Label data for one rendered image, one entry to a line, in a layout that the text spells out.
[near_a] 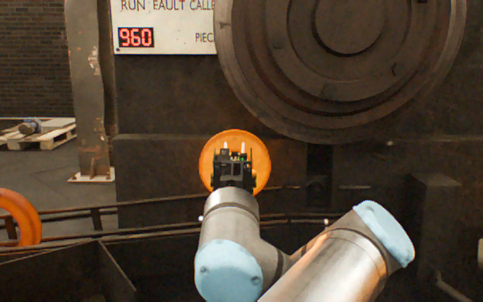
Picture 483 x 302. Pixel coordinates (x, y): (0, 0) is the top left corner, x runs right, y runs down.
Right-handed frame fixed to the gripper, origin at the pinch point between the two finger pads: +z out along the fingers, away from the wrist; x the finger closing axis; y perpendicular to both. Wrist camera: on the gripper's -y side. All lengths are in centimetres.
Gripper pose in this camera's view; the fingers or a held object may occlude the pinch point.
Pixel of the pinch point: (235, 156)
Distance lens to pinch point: 83.9
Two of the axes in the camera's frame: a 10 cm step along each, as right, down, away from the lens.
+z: 0.2, -4.9, 8.7
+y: 0.0, -8.7, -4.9
